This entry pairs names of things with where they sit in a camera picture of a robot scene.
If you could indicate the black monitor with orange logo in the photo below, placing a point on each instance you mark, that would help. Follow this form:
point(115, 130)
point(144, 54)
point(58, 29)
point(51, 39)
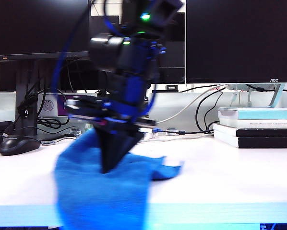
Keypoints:
point(26, 26)

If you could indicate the black monitor stand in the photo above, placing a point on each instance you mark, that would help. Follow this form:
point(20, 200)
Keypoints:
point(26, 83)

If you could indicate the teal-spine book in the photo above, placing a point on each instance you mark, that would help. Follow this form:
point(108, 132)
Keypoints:
point(266, 115)

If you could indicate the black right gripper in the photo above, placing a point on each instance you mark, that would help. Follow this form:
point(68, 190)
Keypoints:
point(129, 95)

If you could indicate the white-spine book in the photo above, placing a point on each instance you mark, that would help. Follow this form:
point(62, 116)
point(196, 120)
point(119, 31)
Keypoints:
point(242, 124)

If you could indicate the blue microfibre rag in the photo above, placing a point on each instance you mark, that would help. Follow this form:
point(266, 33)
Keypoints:
point(98, 196)

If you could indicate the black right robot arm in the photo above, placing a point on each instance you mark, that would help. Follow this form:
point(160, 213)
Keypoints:
point(134, 55)

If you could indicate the pale teal monitor stand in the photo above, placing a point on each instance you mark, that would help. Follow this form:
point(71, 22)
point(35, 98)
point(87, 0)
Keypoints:
point(276, 98)

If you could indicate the clear plastic clip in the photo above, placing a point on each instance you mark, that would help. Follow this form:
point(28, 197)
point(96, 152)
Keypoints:
point(75, 132)

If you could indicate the black computer mouse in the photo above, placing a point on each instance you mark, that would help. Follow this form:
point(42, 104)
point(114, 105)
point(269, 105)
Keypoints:
point(18, 145)

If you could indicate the purple name sign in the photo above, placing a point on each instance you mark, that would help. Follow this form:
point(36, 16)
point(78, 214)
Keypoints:
point(62, 110)

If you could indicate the white-framed AOC monitor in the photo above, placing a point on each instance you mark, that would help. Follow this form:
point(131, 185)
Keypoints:
point(242, 40)

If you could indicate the black AOC monitor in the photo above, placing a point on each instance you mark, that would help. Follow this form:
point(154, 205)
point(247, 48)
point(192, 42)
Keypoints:
point(174, 60)

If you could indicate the thick black-spine book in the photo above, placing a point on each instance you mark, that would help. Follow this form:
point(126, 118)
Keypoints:
point(251, 142)

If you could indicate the grey desk partition panel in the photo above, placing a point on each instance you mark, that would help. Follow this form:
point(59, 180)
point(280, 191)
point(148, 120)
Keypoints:
point(172, 103)

